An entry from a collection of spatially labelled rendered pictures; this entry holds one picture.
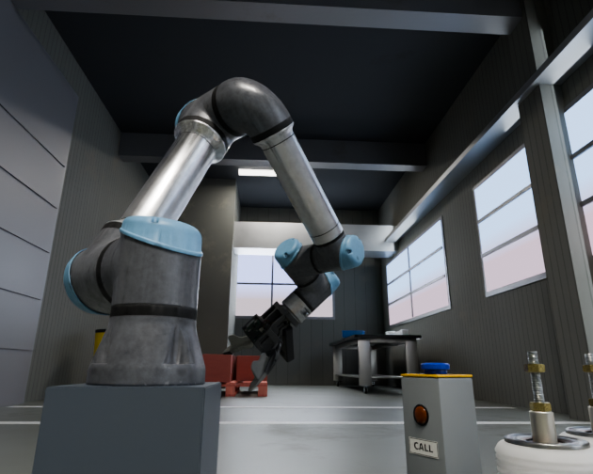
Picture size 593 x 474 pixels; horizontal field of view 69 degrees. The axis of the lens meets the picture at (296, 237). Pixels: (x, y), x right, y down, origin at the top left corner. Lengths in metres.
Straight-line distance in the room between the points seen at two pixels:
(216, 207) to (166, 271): 6.97
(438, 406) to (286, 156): 0.54
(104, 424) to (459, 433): 0.44
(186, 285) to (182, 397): 0.15
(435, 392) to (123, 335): 0.41
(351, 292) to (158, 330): 8.15
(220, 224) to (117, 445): 6.95
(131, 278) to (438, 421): 0.44
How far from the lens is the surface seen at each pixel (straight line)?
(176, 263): 0.60
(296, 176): 0.90
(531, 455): 0.50
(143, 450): 0.55
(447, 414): 0.63
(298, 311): 1.09
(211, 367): 5.24
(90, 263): 0.71
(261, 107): 0.88
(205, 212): 7.55
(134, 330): 0.59
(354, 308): 8.64
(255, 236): 7.49
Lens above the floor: 0.32
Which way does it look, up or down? 17 degrees up
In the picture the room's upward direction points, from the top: straight up
